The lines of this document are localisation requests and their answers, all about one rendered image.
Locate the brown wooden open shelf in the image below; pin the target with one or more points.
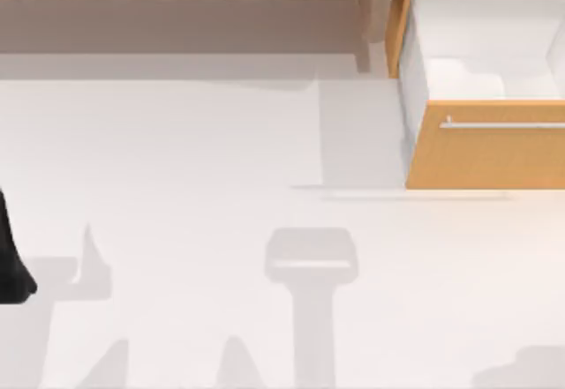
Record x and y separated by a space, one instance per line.
185 18

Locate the pale wooden drawer front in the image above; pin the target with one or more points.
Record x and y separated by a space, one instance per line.
485 155

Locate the open drawer with white inside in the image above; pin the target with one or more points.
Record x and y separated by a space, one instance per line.
481 54

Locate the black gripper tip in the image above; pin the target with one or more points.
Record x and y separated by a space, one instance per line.
12 270

